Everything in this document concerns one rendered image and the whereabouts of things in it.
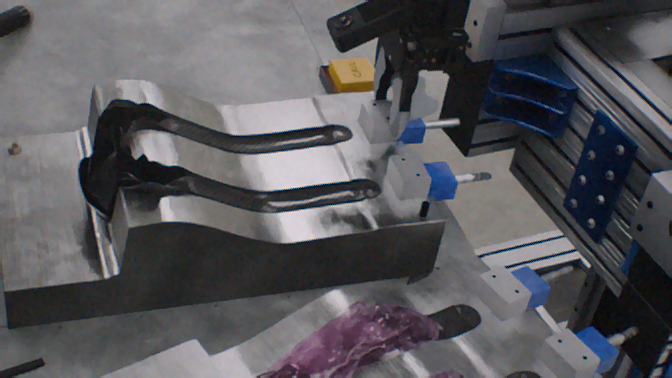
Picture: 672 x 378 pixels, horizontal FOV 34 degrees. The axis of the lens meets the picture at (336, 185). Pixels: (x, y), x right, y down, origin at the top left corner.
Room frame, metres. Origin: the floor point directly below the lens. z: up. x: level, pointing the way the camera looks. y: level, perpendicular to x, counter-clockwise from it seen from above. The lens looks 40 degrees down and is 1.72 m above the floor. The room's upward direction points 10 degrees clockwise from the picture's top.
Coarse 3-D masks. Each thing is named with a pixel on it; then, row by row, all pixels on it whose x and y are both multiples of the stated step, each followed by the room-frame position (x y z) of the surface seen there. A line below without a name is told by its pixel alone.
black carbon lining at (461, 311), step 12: (444, 312) 0.86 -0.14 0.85; (456, 312) 0.86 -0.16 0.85; (468, 312) 0.87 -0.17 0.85; (444, 324) 0.84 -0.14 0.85; (456, 324) 0.85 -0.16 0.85; (468, 324) 0.85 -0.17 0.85; (444, 336) 0.82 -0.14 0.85; (456, 336) 0.82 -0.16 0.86; (516, 372) 0.79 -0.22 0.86; (528, 372) 0.79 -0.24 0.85
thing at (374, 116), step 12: (372, 108) 1.13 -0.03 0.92; (384, 108) 1.13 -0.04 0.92; (360, 120) 1.13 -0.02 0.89; (372, 120) 1.10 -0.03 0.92; (384, 120) 1.11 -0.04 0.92; (420, 120) 1.14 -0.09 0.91; (432, 120) 1.16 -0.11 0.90; (444, 120) 1.16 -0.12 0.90; (456, 120) 1.17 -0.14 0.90; (372, 132) 1.10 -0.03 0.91; (384, 132) 1.10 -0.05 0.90; (408, 132) 1.12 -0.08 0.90; (420, 132) 1.13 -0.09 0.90
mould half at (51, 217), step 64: (256, 128) 1.09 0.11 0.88; (0, 192) 0.92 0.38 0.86; (64, 192) 0.93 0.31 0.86; (128, 192) 0.87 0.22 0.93; (384, 192) 1.00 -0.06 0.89; (0, 256) 0.84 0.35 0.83; (64, 256) 0.83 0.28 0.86; (128, 256) 0.82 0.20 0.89; (192, 256) 0.85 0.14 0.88; (256, 256) 0.88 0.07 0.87; (320, 256) 0.91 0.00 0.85; (384, 256) 0.94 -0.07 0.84; (64, 320) 0.79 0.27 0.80
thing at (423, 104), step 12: (396, 84) 1.10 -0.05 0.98; (420, 84) 1.11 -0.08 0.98; (396, 96) 1.10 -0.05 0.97; (420, 96) 1.11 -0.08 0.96; (432, 96) 1.11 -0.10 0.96; (396, 108) 1.09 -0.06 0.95; (420, 108) 1.10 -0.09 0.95; (432, 108) 1.11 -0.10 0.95; (396, 120) 1.09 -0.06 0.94; (408, 120) 1.09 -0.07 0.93; (396, 132) 1.09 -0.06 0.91
